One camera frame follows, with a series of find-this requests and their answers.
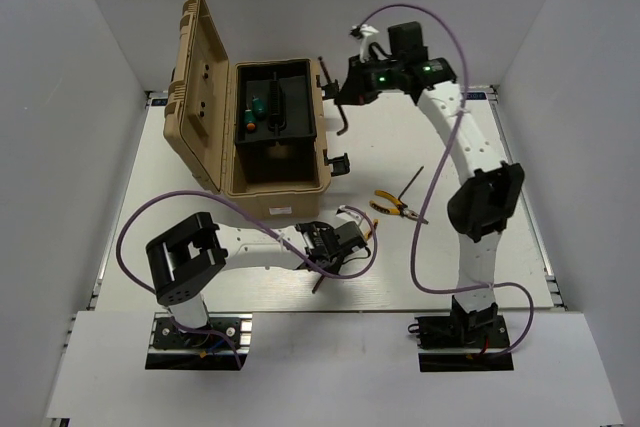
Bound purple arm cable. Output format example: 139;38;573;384
115;190;379;368
352;2;535;361

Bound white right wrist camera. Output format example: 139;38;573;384
349;24;379;62

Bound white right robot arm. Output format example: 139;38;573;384
336;22;524;347

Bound blue label sticker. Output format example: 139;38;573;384
466;91;487;101

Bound long dark hex key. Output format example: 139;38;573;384
311;266;341;294

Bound straight dark hex key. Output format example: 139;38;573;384
397;165;424;200

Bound black toolbox carry handle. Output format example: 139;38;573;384
268;73;287;136

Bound yellow needle-nose pliers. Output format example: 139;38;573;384
364;219;379;241

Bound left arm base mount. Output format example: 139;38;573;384
145;314;252;371

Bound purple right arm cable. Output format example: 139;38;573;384
352;2;535;361

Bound black toolbox rear latch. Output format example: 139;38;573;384
316;76;340;100

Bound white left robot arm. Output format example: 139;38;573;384
146;212;368;346

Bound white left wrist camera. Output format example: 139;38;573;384
336;205;363;223

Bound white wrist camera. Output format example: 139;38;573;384
336;205;363;223
349;24;379;62

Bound tan plastic toolbox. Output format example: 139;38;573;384
163;0;331;220

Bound green stubby screwdriver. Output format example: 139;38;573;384
251;95;268;120

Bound black toolbox latch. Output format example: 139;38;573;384
316;76;340;100
323;151;351;177

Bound green screwdriver orange cap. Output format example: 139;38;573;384
243;107;257;132

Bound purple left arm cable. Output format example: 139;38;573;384
115;190;379;368

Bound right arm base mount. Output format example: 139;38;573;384
407;315;514;373

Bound black toolbox inner tray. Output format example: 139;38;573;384
235;59;317;147

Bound bent brown hex key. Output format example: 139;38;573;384
318;56;349;136

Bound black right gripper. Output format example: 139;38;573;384
335;52;404;106

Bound black toolbox front latch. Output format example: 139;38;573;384
323;151;351;177

